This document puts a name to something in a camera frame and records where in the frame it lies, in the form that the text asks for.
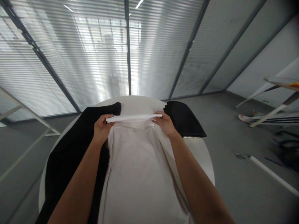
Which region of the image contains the person's left hand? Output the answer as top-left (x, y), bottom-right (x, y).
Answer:
top-left (94, 114), bottom-right (115, 145)

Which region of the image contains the person's right hand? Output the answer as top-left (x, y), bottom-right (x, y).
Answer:
top-left (152, 111), bottom-right (180, 138)

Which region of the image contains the white cloth garment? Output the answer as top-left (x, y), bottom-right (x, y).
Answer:
top-left (97, 112), bottom-right (194, 224)

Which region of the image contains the folded black cloth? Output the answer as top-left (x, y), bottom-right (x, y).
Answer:
top-left (163, 100), bottom-right (207, 138)

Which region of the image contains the large black cloth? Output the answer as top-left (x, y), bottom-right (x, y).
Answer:
top-left (35, 102), bottom-right (122, 224)

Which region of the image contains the white round table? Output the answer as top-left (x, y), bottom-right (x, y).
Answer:
top-left (38, 95), bottom-right (215, 212)

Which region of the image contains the glass partition with blinds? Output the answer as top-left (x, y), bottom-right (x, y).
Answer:
top-left (0, 0), bottom-right (299, 123)

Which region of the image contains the white tube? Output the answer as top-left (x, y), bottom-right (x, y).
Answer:
top-left (248, 155), bottom-right (299, 198)

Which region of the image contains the black office chair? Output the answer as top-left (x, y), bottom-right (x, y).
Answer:
top-left (272, 130), bottom-right (299, 174)

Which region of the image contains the white metal frame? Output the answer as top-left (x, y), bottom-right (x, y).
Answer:
top-left (0, 86), bottom-right (62, 185)

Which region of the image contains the white frame table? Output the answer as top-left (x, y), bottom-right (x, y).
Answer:
top-left (235, 76), bottom-right (299, 128)

